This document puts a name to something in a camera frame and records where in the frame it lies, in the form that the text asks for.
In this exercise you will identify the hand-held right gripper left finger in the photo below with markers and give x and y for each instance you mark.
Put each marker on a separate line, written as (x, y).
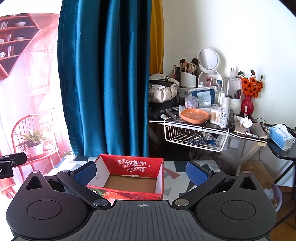
(85, 173)

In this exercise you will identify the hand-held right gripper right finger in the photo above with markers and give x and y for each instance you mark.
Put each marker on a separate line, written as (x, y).
(197, 173)

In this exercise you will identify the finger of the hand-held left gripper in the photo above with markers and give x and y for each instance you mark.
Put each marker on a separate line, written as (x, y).
(16, 158)

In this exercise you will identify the red cardboard box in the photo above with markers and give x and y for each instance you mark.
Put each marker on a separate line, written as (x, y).
(136, 165)

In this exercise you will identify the geometric patterned tablecloth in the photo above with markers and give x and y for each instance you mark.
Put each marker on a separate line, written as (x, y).
(175, 176)

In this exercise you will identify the pile of blue wrappers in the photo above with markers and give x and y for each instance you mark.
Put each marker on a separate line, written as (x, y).
(202, 138)

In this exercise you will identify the black vanity table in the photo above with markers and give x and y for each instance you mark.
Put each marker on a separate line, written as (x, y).
(212, 127)

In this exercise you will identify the orange plastic tray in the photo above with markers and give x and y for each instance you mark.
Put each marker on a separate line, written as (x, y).
(194, 115)

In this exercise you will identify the brown paper bag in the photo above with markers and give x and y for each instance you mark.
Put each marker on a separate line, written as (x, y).
(256, 171)

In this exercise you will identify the cotton swab box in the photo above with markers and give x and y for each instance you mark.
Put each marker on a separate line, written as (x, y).
(215, 115)

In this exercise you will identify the white spray can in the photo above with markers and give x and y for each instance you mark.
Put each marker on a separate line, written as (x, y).
(224, 112)

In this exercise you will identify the crumpled white tissue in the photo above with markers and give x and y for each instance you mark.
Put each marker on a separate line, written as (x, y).
(244, 121)

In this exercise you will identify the pink round container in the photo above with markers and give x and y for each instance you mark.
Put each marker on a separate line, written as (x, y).
(191, 102)

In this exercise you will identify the black bag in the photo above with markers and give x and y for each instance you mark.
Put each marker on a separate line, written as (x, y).
(161, 106)

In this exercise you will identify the blue flat packet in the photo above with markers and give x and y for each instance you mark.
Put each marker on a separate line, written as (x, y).
(203, 96)

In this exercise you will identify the printed pink backdrop cloth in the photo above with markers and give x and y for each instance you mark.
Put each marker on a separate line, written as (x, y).
(34, 81)

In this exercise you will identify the red vase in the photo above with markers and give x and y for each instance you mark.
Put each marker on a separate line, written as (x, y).
(247, 106)

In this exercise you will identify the purple bin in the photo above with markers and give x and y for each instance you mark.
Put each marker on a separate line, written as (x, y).
(277, 197)

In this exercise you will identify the black side table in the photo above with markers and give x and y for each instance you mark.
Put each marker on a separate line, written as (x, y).
(279, 152)

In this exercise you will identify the clear cosmetics organizer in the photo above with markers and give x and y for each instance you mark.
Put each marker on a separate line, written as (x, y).
(233, 90)

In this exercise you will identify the blue tissue box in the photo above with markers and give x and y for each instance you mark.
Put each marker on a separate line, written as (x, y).
(281, 138)

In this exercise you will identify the white round cosmetics stand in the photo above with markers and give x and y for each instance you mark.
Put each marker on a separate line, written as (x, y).
(211, 80)

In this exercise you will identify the blue curtain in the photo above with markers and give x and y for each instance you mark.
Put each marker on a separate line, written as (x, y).
(104, 76)

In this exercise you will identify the orange artificial flowers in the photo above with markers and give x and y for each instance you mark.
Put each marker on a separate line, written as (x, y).
(251, 85)

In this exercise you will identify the white oval case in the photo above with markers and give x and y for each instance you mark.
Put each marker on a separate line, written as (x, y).
(157, 77)

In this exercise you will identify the small white bottle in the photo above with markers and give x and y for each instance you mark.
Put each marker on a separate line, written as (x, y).
(232, 73)

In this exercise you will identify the bunch of makeup brushes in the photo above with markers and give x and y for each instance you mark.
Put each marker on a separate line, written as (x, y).
(187, 64)

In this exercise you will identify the round white vanity mirror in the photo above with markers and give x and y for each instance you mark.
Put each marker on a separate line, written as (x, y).
(208, 59)

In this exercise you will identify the yellow curtain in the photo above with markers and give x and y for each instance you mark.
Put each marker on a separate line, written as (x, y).
(156, 34)

